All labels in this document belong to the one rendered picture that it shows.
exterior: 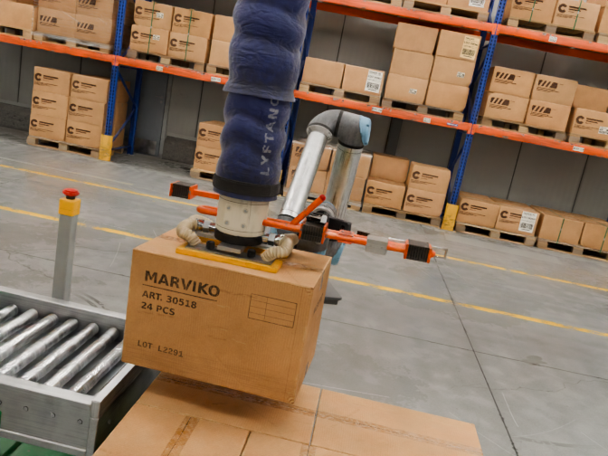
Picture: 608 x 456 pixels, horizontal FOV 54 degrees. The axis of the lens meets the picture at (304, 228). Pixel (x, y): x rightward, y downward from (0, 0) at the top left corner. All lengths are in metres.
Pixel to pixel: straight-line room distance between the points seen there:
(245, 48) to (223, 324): 0.86
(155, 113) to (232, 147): 9.09
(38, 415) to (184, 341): 0.50
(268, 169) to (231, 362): 0.63
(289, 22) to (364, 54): 8.55
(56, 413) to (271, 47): 1.32
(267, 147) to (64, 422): 1.07
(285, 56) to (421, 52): 7.31
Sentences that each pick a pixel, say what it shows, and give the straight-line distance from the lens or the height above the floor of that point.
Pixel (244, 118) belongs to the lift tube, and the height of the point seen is 1.53.
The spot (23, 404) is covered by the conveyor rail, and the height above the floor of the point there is 0.54.
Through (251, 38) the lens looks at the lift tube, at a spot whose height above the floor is 1.77.
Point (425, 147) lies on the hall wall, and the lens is 10.49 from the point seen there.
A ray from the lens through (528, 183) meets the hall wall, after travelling 10.85.
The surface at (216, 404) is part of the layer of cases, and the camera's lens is 2.19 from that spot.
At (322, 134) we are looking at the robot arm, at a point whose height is 1.48.
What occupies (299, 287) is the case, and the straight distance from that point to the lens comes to 1.86.
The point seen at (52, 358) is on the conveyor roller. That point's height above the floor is 0.55.
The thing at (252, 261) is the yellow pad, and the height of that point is 1.09.
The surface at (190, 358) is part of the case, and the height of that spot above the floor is 0.74.
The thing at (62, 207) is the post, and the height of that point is 0.96.
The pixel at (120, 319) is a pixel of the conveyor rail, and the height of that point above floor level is 0.59.
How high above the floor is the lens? 1.65
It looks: 13 degrees down
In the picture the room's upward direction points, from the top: 11 degrees clockwise
